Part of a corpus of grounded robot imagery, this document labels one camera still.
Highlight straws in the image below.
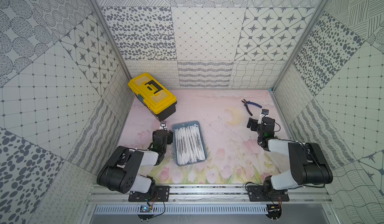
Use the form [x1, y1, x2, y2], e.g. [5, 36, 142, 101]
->
[173, 121, 207, 166]

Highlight blue grey storage tray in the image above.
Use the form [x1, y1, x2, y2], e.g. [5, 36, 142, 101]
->
[172, 120, 208, 166]

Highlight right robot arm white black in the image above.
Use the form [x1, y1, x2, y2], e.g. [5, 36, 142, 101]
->
[247, 117, 333, 191]

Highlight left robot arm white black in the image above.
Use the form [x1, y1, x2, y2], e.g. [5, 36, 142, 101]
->
[97, 129, 174, 197]

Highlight yellow black toolbox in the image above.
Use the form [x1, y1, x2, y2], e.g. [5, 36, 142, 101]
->
[128, 73, 177, 121]

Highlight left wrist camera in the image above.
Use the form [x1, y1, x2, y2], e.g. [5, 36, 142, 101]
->
[160, 121, 168, 130]

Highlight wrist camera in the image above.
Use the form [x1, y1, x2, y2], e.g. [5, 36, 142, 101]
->
[160, 121, 168, 130]
[258, 109, 269, 124]

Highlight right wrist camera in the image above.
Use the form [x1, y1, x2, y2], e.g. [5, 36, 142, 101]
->
[258, 109, 269, 124]

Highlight blue handled pliers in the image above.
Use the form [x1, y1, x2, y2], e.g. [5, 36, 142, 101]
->
[241, 99, 263, 116]

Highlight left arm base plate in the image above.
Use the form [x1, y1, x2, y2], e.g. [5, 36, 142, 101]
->
[129, 185, 170, 203]

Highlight aluminium rail frame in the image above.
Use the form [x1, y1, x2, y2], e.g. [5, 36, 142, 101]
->
[85, 184, 332, 204]

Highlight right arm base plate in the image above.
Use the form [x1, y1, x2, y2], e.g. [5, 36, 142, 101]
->
[245, 185, 290, 203]

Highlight white slotted cable duct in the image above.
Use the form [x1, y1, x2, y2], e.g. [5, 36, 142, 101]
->
[94, 204, 268, 215]

